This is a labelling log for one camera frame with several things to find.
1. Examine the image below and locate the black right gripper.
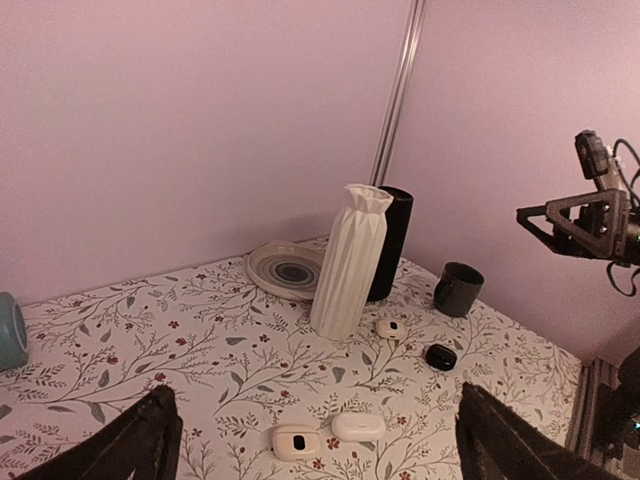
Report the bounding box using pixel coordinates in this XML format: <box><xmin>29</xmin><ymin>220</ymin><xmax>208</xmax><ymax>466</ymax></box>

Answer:
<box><xmin>516</xmin><ymin>189</ymin><xmax>639</xmax><ymax>265</ymax></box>

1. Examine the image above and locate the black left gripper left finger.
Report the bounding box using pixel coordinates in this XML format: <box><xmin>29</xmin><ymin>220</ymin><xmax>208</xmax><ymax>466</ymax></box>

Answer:
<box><xmin>19</xmin><ymin>385</ymin><xmax>183</xmax><ymax>479</ymax></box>

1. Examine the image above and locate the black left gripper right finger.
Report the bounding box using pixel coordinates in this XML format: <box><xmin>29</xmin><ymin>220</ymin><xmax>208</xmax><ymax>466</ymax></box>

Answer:
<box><xmin>456</xmin><ymin>382</ymin><xmax>615</xmax><ymax>479</ymax></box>

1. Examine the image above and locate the small black earbud case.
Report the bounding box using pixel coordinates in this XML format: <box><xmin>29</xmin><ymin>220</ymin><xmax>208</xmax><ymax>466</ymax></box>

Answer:
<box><xmin>425</xmin><ymin>344</ymin><xmax>457</xmax><ymax>371</ymax></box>

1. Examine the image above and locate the small beige earbud case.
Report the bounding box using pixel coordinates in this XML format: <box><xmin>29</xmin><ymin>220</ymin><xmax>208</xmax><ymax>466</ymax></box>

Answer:
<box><xmin>376</xmin><ymin>319</ymin><xmax>407</xmax><ymax>340</ymax></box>

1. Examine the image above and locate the beige earbud case with window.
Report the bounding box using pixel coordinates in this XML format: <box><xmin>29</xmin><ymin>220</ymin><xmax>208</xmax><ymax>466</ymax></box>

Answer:
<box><xmin>271</xmin><ymin>424</ymin><xmax>322</xmax><ymax>462</ymax></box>

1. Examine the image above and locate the black mug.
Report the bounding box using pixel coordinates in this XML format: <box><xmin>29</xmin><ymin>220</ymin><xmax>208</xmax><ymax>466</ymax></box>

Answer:
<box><xmin>433</xmin><ymin>262</ymin><xmax>485</xmax><ymax>318</ymax></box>

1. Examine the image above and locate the blue ceramic cup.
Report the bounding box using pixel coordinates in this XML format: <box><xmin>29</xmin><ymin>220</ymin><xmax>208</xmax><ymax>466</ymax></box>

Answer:
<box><xmin>0</xmin><ymin>292</ymin><xmax>29</xmax><ymax>370</ymax></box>

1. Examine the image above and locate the tall black cylinder vase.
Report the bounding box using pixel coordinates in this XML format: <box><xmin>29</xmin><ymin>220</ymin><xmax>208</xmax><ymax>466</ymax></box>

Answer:
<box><xmin>367</xmin><ymin>186</ymin><xmax>414</xmax><ymax>302</ymax></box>

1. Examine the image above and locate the white ribbed ceramic vase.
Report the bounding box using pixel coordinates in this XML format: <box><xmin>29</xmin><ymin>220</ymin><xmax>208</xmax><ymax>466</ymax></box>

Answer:
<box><xmin>310</xmin><ymin>184</ymin><xmax>393</xmax><ymax>340</ymax></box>

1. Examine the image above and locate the striped ceramic plate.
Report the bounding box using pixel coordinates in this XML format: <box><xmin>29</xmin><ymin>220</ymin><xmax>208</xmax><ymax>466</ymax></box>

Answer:
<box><xmin>245</xmin><ymin>241</ymin><xmax>323</xmax><ymax>301</ymax></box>

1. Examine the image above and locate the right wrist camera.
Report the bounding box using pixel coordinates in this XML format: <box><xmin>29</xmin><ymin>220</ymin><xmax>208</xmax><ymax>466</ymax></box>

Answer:
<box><xmin>574</xmin><ymin>130</ymin><xmax>626</xmax><ymax>191</ymax></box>

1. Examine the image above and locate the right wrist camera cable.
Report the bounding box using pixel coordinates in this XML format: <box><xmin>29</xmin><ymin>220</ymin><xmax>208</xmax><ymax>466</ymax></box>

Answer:
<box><xmin>606</xmin><ymin>138</ymin><xmax>640</xmax><ymax>297</ymax></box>

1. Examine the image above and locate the front aluminium rail base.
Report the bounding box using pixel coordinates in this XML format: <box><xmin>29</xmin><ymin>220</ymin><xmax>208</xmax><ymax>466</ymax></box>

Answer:
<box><xmin>565</xmin><ymin>350</ymin><xmax>639</xmax><ymax>479</ymax></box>

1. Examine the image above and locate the right rear aluminium post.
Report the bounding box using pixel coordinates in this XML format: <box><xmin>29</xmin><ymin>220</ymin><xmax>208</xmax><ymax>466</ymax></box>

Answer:
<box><xmin>369</xmin><ymin>0</ymin><xmax>427</xmax><ymax>187</ymax></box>

